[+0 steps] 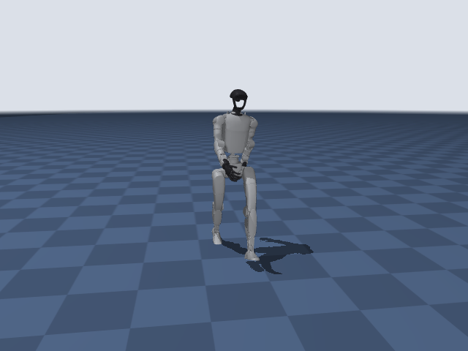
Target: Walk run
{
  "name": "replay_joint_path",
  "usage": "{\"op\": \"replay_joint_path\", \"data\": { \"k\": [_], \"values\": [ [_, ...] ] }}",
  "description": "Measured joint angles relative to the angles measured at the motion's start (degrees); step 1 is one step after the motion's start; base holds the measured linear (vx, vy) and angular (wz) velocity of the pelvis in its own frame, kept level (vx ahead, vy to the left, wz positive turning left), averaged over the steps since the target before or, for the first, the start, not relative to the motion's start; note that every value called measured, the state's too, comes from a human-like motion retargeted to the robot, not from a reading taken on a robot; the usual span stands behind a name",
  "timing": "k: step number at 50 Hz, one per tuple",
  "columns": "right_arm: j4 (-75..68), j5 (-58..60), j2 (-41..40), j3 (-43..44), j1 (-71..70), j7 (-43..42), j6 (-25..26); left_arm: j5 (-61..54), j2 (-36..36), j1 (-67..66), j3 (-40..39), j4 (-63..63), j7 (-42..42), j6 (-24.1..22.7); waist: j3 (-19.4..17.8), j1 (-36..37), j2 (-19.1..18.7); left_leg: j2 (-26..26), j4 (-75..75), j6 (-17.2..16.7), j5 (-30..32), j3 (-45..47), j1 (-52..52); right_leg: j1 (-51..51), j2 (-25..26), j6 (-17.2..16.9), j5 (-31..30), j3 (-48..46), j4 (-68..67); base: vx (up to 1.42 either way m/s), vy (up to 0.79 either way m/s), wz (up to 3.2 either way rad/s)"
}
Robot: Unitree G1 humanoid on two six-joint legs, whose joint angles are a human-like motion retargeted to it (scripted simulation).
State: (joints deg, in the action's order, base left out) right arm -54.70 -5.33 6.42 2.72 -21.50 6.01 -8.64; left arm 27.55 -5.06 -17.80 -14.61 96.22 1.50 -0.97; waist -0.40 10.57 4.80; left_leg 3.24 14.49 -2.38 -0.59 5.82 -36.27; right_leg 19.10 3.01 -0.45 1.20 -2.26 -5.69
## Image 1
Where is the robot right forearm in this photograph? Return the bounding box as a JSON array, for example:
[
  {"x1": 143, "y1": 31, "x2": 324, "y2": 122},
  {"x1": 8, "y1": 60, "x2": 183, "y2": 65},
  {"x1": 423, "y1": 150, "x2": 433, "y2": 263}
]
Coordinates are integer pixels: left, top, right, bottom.
[{"x1": 214, "y1": 140, "x2": 227, "y2": 166}]

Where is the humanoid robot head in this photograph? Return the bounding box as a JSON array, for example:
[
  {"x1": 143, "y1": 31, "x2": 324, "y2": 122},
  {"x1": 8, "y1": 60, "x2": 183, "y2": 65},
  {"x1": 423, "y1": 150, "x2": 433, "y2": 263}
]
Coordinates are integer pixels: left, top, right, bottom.
[{"x1": 230, "y1": 89, "x2": 248, "y2": 116}]

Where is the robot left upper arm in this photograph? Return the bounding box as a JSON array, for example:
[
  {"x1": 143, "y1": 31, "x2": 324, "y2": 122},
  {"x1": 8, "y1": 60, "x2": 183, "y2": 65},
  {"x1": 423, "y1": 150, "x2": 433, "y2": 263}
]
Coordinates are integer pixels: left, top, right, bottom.
[{"x1": 246, "y1": 116, "x2": 258, "y2": 148}]

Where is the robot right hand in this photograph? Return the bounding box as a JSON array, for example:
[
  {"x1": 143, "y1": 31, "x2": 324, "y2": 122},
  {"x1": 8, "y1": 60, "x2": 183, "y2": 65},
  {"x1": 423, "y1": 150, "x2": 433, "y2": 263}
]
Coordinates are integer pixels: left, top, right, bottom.
[{"x1": 222, "y1": 159, "x2": 240, "y2": 182}]

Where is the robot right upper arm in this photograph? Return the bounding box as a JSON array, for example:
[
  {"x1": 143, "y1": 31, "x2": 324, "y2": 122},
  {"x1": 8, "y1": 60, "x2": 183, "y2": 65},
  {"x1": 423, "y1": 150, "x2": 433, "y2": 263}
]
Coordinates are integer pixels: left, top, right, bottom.
[{"x1": 213, "y1": 115, "x2": 226, "y2": 148}]

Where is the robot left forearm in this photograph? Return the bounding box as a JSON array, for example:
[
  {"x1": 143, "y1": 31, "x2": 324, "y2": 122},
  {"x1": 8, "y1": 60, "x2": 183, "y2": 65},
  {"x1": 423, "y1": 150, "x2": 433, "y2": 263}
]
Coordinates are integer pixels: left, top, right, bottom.
[{"x1": 240, "y1": 147, "x2": 254, "y2": 164}]

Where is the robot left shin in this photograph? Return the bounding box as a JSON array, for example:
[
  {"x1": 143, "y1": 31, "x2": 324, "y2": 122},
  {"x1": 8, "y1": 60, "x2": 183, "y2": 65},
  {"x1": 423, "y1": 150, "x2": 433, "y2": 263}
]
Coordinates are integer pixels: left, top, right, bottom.
[{"x1": 244, "y1": 209, "x2": 257, "y2": 253}]

